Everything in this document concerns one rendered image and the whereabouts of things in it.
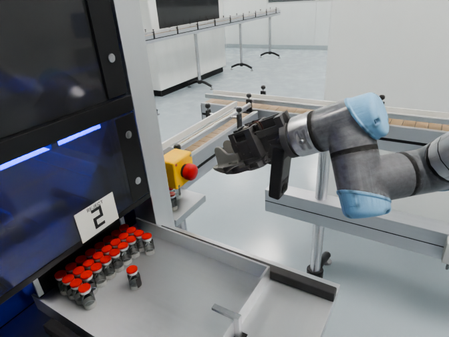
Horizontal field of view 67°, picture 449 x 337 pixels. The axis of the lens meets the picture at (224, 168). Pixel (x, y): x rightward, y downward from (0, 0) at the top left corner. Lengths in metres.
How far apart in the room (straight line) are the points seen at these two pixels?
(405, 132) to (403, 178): 0.70
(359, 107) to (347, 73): 1.34
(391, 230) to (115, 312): 1.11
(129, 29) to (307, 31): 8.26
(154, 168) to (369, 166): 0.43
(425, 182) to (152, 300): 0.50
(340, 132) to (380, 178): 0.09
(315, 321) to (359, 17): 1.49
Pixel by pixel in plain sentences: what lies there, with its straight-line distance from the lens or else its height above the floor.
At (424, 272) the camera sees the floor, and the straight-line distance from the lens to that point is 2.14.
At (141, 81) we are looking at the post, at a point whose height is 1.23.
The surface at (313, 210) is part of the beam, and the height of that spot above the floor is 0.50.
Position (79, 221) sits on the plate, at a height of 1.03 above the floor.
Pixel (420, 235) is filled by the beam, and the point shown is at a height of 0.51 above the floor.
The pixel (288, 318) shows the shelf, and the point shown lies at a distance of 0.63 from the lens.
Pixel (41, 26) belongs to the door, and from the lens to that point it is 0.58.
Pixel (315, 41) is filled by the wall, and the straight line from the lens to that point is 8.81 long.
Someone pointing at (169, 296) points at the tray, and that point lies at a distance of 0.67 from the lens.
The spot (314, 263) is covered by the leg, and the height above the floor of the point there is 0.20.
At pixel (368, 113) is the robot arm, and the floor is 1.20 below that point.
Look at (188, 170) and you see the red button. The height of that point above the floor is 1.01.
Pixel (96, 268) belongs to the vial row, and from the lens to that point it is 0.70.
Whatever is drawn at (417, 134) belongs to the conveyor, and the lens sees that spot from 1.28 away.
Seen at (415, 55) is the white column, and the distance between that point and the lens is 1.84.
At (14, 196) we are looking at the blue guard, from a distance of 0.57.
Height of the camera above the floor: 1.37
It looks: 28 degrees down
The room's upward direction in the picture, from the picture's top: 4 degrees counter-clockwise
